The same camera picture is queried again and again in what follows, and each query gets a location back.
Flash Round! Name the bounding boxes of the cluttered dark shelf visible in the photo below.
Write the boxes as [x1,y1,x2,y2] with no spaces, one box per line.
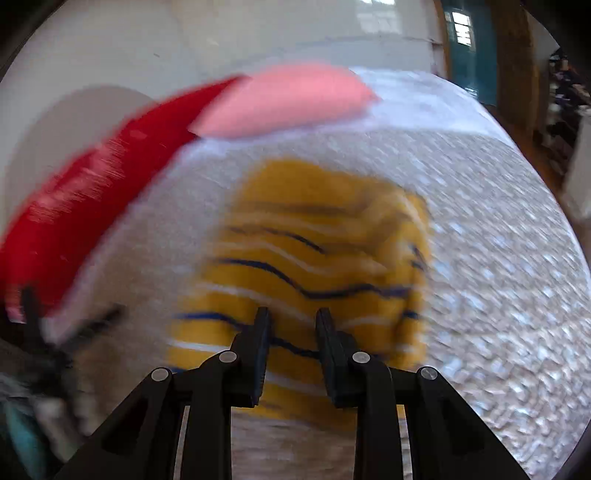
[533,48,591,178]

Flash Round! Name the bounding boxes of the teal door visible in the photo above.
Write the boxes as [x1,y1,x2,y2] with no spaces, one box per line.
[444,4,498,104]

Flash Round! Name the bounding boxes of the red pillow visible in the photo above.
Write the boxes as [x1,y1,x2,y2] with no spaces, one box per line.
[0,76,250,319]

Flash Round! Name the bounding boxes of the wooden door frame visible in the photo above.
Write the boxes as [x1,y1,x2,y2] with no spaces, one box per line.
[488,0,542,137]

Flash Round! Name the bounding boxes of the pink pillow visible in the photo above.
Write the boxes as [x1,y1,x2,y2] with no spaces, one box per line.
[189,64,382,139]

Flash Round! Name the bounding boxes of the white textured bedspread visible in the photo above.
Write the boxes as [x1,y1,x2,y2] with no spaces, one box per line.
[44,67,583,480]

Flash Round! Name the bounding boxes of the yellow striped small shirt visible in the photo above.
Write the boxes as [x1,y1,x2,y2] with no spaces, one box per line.
[166,159,432,432]

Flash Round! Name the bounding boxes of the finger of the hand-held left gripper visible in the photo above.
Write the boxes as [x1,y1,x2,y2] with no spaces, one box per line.
[21,285,44,344]
[58,304,126,356]

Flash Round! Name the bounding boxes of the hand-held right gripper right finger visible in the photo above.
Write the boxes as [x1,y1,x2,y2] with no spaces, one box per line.
[315,308,532,480]

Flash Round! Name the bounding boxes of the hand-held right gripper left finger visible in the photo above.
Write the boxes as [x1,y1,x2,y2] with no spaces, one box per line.
[53,307,272,480]

